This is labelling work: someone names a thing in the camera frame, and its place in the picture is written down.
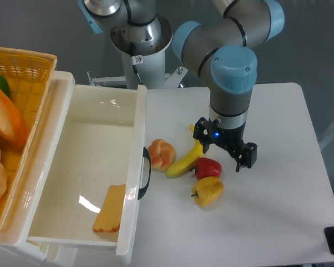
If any black top drawer handle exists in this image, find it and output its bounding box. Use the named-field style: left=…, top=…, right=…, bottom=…
left=138, top=147, right=151, bottom=200

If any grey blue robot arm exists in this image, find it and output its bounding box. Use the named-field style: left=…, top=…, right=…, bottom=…
left=78, top=1, right=284, bottom=168

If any orange woven basket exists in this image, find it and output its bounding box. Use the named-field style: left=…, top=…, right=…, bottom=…
left=0, top=47, right=57, bottom=231

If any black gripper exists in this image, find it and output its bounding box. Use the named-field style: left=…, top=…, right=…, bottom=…
left=193, top=117, right=258, bottom=172

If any red bell pepper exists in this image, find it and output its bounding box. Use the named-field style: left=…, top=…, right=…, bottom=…
left=189, top=157, right=222, bottom=180

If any knotted bread roll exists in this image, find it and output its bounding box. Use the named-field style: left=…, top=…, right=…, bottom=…
left=148, top=139, right=176, bottom=172

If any white drawer cabinet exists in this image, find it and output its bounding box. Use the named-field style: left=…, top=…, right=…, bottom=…
left=0, top=71, right=75, bottom=266

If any white drawer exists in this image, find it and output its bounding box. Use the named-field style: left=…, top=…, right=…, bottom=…
left=28, top=85, right=148, bottom=265

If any orange cheese slice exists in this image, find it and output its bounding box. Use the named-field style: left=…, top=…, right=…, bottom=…
left=92, top=184, right=126, bottom=233

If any green fruit in basket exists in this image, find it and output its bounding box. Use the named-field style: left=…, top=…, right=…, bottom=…
left=0, top=74, right=11, bottom=98

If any orange baguette bread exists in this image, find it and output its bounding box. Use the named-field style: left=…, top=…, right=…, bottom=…
left=0, top=89, right=30, bottom=149

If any yellow banana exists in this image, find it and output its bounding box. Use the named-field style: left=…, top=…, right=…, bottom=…
left=165, top=140, right=204, bottom=179

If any yellow bell pepper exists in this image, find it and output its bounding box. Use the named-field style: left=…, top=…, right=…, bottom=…
left=190, top=176, right=224, bottom=207

